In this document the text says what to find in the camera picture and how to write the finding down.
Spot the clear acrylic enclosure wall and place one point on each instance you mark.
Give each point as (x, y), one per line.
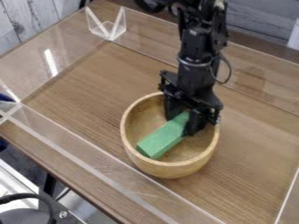
(77, 75)

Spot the green rectangular block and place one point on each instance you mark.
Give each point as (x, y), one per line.
(156, 143)

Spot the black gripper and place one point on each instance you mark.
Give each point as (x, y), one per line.
(188, 92)

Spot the black metal bracket with screw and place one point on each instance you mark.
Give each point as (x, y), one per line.
(63, 215)

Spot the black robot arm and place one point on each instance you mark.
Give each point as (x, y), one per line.
(202, 27)

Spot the brown wooden bowl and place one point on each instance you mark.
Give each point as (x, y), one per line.
(142, 120)

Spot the black table leg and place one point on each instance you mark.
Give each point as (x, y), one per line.
(49, 184)

